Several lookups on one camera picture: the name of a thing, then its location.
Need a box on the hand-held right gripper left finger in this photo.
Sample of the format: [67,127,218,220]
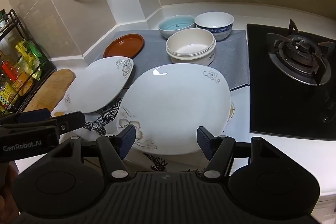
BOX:
[51,125,136,182]

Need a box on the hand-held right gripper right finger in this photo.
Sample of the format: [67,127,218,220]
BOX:
[197,126,279,182]

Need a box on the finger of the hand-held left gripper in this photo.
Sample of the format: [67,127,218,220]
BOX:
[0,109,51,125]
[52,112,86,135]

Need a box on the oval white floral plate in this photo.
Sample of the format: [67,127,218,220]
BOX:
[64,56,134,114]

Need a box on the large white floral plate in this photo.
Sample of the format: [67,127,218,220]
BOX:
[121,63,231,155]

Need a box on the brown round plate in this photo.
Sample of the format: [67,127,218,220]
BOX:
[103,34,145,59]

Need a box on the light blue bowl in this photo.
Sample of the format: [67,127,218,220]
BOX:
[158,15,196,39]

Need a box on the blue and white patterned bowl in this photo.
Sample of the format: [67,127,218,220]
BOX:
[194,11,235,42]

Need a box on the person's left forearm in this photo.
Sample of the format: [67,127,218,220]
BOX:
[0,161,20,224]

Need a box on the black and white patterned cloth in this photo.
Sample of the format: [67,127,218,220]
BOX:
[50,93,237,174]

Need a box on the wooden cutting board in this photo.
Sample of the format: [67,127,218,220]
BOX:
[23,69,76,113]

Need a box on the red seasoning packet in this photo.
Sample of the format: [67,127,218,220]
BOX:
[1,61,17,83]

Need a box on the yellow green seasoning packet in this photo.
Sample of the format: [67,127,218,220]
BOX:
[15,39,42,80]

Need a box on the black glass gas stove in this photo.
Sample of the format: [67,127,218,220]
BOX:
[246,23,336,141]

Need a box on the grey mat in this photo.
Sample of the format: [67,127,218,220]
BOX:
[105,28,250,90]

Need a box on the gas burner with black grate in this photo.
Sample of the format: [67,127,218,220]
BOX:
[266,19,336,86]

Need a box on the black wire rack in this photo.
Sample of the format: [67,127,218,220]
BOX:
[0,9,57,115]

